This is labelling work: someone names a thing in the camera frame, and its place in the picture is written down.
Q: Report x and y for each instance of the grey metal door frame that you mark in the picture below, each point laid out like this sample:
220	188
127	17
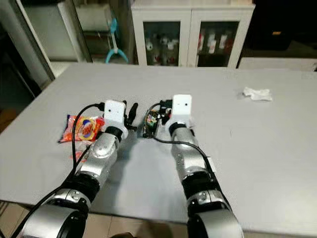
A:
35	42

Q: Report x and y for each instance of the orange snack wrapper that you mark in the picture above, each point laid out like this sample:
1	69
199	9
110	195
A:
86	128

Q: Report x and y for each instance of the teal plastic hanger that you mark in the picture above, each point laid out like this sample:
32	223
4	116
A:
116	50

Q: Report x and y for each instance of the white glass door cabinet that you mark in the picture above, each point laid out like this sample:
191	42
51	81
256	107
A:
190	14

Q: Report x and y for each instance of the white low bench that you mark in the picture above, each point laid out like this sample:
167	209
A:
277	63

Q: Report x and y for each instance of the dark colourful snack wrapper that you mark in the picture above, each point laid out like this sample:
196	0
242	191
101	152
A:
149	126

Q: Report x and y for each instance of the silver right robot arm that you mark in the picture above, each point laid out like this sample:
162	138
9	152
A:
188	156

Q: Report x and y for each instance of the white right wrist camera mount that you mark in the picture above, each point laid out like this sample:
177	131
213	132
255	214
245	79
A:
181	109

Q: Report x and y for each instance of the white storage box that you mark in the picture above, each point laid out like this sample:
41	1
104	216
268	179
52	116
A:
94	18

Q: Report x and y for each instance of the small red wrapper scrap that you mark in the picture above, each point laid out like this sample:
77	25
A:
79	156

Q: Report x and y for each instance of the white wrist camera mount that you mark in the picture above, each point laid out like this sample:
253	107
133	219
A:
115	113
181	109

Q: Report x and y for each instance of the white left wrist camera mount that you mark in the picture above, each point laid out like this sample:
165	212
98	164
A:
115	113

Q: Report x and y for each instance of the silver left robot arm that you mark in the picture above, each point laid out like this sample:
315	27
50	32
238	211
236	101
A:
101	158

